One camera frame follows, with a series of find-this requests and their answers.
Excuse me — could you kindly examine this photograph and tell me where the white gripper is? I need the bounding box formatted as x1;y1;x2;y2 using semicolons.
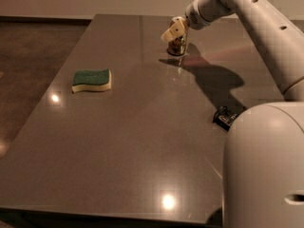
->
161;0;210;42

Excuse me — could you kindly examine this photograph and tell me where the black rectangular snack package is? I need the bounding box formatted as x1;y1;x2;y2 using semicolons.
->
213;105;238;131

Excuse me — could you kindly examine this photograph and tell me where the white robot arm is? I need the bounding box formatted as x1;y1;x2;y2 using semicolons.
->
161;0;304;228

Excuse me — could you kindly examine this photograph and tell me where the green and yellow sponge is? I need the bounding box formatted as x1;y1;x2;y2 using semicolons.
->
72;68;112;93

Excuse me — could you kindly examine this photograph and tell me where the orange soda can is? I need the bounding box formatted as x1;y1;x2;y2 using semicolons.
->
166;15;190;57

